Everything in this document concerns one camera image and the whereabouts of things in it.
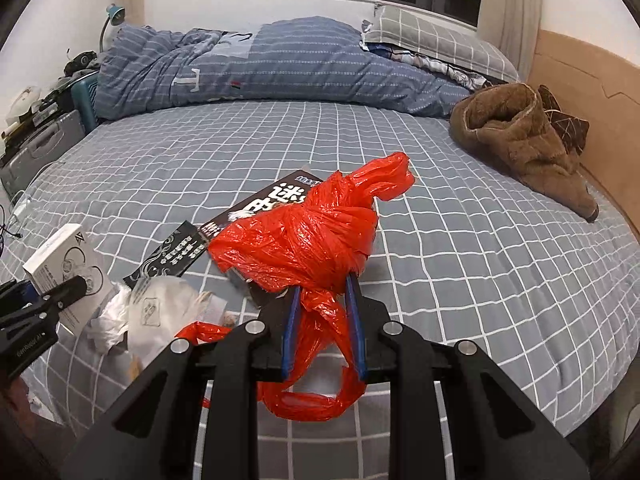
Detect white cardboard box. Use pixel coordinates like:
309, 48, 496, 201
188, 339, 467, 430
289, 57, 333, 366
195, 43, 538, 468
22, 223, 108, 333

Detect red plastic bag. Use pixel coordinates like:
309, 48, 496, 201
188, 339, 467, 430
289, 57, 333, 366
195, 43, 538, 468
175, 151, 417, 423

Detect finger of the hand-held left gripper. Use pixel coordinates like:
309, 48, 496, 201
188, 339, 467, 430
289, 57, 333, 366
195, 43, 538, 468
27, 275, 90, 318
0, 280, 38, 311

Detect blue desk lamp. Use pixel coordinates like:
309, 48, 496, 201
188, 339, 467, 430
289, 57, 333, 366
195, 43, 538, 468
97, 4, 126, 53

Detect blue striped quilt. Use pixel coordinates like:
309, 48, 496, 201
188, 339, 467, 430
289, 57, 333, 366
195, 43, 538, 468
95, 16, 473, 121

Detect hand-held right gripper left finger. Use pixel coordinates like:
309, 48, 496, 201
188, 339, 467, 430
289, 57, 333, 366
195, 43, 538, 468
60, 285, 302, 480

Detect patterned dark cloth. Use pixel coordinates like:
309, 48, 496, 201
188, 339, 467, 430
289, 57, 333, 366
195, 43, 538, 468
370, 45, 506, 93

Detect grey checked pillow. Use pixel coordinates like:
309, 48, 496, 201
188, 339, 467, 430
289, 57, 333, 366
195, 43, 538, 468
361, 6, 521, 83

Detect white plastic pouch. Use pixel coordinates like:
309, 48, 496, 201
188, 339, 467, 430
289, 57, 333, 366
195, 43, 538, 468
117, 277, 236, 376

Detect black wet wipe sachet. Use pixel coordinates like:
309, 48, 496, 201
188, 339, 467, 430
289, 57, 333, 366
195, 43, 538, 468
122, 220, 208, 291

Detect grey checked bed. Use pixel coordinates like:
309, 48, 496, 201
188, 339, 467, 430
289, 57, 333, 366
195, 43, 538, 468
0, 97, 640, 438

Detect brown leaf-patterned cloth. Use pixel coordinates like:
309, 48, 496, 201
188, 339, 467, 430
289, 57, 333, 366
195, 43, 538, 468
537, 84, 591, 156

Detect wooden headboard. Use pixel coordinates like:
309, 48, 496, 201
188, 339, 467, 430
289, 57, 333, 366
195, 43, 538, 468
525, 29, 640, 241

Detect grey suitcase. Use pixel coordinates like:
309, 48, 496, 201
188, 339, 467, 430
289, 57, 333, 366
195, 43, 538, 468
0, 109, 87, 196

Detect teal plastic stool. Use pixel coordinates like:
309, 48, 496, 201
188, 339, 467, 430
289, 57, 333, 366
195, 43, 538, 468
70, 77, 101, 133

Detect crumpled white tissue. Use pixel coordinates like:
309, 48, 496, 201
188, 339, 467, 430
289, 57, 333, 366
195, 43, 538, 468
85, 280, 133, 356

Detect white round appliance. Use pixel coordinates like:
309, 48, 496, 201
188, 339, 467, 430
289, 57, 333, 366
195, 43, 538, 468
6, 85, 43, 123

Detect brown fleece garment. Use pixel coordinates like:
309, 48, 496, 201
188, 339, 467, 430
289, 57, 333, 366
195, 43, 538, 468
448, 82, 600, 223

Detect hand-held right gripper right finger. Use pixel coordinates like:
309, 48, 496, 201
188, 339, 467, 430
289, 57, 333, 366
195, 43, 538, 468
345, 272, 591, 480

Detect dark brown chocolate box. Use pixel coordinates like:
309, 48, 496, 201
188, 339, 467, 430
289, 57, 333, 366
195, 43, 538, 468
196, 164, 381, 311

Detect black headphones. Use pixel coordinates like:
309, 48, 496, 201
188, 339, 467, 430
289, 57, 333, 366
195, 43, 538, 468
65, 50, 101, 73

